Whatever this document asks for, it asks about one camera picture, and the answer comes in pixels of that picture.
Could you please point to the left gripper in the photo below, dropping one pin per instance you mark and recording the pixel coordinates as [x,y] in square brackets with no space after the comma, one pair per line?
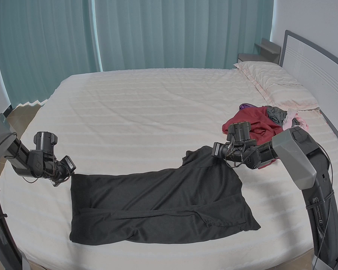
[64,170]

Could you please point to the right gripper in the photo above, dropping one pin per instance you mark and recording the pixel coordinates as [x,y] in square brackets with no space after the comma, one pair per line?
[222,150]

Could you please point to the black T-shirt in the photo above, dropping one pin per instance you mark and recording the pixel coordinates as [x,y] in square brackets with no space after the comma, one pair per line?
[157,195]

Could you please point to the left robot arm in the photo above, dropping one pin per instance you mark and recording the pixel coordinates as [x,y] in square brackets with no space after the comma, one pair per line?
[2,139]

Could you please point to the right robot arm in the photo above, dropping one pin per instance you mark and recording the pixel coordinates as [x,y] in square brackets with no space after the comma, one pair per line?
[295,156]

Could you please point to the bed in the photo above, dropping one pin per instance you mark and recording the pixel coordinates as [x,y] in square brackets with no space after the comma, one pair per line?
[143,108]

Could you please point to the dark red garment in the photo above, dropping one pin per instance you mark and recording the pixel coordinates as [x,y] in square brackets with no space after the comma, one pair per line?
[259,119]

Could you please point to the purple garment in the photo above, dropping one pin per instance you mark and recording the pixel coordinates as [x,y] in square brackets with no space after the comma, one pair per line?
[246,106]

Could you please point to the grey garment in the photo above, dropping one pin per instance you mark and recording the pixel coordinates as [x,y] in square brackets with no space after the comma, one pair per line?
[276,114]

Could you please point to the pink garment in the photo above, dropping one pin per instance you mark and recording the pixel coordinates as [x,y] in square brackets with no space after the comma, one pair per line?
[291,115]

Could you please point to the cream pillow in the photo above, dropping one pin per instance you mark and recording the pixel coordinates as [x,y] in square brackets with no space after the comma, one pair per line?
[278,83]

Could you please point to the grey bedside table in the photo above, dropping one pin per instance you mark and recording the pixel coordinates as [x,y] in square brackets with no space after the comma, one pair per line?
[269,48]

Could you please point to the blue-green curtain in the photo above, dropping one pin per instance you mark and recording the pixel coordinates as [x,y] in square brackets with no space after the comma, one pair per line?
[45,38]
[186,24]

